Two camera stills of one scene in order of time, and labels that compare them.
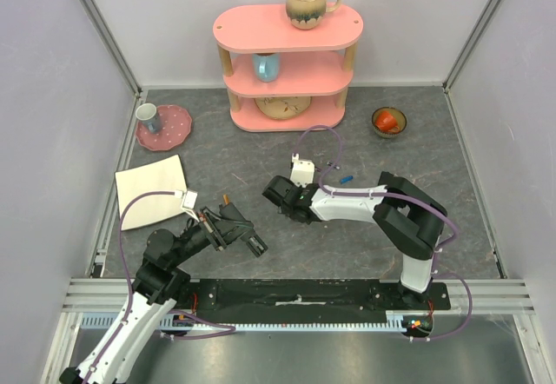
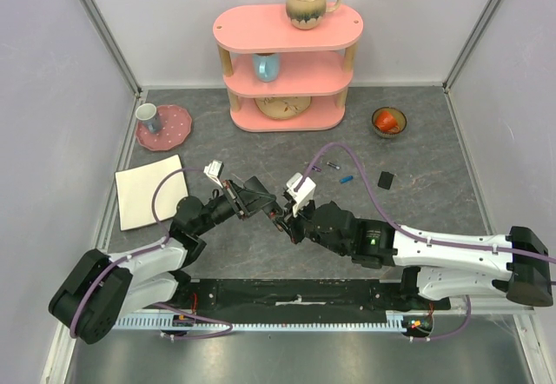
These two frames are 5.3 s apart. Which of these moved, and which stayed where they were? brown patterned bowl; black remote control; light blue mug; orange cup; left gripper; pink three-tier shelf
Moved: left gripper; black remote control
Stayed: brown patterned bowl; pink three-tier shelf; light blue mug; orange cup
